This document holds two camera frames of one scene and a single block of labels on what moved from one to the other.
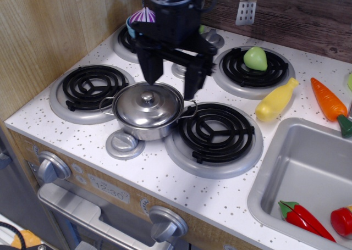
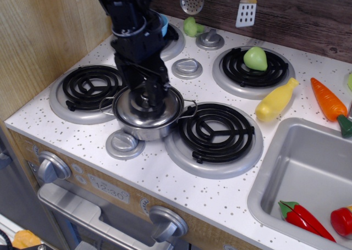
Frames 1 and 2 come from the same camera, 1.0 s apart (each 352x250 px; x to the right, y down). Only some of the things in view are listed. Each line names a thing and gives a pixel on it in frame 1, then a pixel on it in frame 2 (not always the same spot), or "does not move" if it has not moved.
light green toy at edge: (350, 82) does not move
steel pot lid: (143, 105) does not move
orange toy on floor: (27, 239) does not move
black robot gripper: (175, 29) → (138, 44)
